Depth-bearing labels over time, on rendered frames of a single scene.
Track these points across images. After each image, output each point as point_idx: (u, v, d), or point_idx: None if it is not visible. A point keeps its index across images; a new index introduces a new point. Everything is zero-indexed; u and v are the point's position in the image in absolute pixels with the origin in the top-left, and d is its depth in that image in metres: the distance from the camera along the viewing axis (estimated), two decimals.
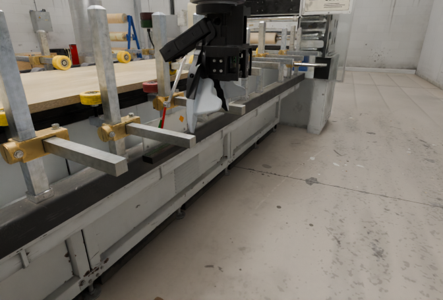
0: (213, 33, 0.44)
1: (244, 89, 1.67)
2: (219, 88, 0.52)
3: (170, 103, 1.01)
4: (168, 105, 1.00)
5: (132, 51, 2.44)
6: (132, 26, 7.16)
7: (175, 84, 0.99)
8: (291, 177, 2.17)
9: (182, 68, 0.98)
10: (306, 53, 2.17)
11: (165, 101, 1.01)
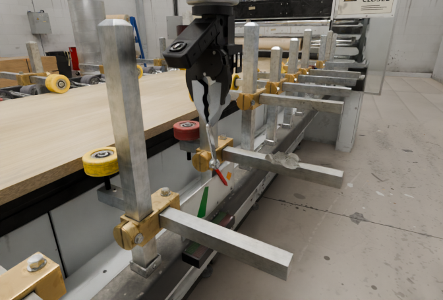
0: (221, 33, 0.47)
1: (289, 114, 1.32)
2: (207, 91, 0.50)
3: (217, 161, 0.65)
4: (217, 166, 0.66)
5: (142, 60, 2.10)
6: (135, 28, 6.82)
7: (213, 151, 0.59)
8: (331, 213, 1.82)
9: (211, 135, 0.53)
10: (349, 64, 1.83)
11: (210, 160, 0.66)
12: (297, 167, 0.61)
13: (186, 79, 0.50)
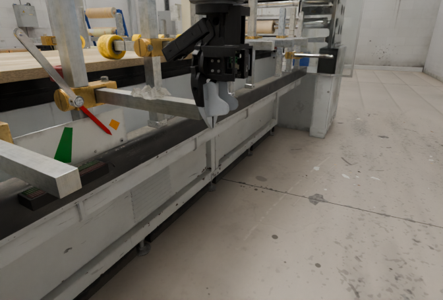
0: (211, 33, 0.43)
1: (229, 82, 1.24)
2: None
3: (78, 97, 0.58)
4: (79, 103, 0.58)
5: (99, 38, 2.02)
6: (122, 21, 6.74)
7: (54, 77, 0.51)
8: (291, 194, 1.75)
9: (33, 49, 0.45)
10: (309, 39, 1.75)
11: None
12: (158, 98, 0.53)
13: None
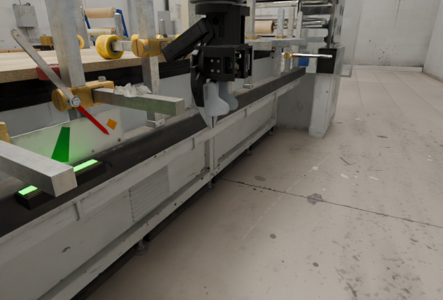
0: (211, 33, 0.43)
1: (227, 82, 1.25)
2: None
3: (75, 97, 0.58)
4: (76, 103, 0.58)
5: None
6: (122, 21, 6.74)
7: (51, 77, 0.51)
8: (289, 194, 1.75)
9: (30, 50, 0.46)
10: (308, 39, 1.75)
11: (67, 96, 0.58)
12: (138, 95, 0.56)
13: None
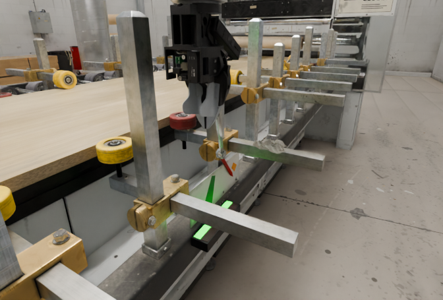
0: None
1: (291, 110, 1.35)
2: None
3: (224, 151, 0.68)
4: (224, 156, 0.68)
5: None
6: None
7: (220, 140, 0.61)
8: (332, 208, 1.85)
9: (219, 124, 0.56)
10: (350, 62, 1.85)
11: (217, 150, 0.68)
12: (283, 151, 0.66)
13: (229, 82, 0.47)
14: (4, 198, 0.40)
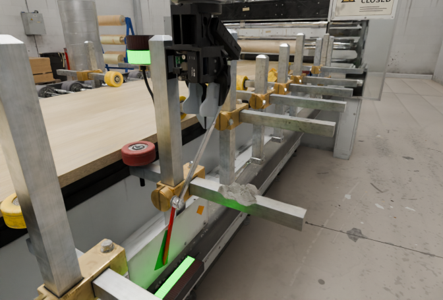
0: None
1: None
2: None
3: (183, 199, 0.55)
4: (180, 205, 0.54)
5: (127, 65, 1.98)
6: (131, 29, 6.70)
7: (193, 167, 0.53)
8: (327, 228, 1.71)
9: (207, 138, 0.52)
10: (347, 70, 1.71)
11: (175, 195, 0.55)
12: (253, 203, 0.51)
13: (229, 82, 0.47)
14: None
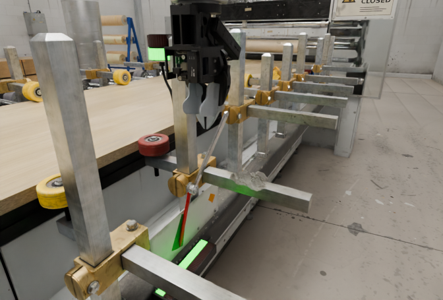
0: None
1: (283, 123, 1.25)
2: None
3: (198, 186, 0.59)
4: (195, 191, 0.58)
5: (132, 64, 2.03)
6: (132, 29, 6.75)
7: (207, 156, 0.57)
8: (329, 223, 1.75)
9: (220, 129, 0.57)
10: (347, 68, 1.75)
11: (190, 182, 0.60)
12: (263, 188, 0.56)
13: (229, 82, 0.47)
14: None
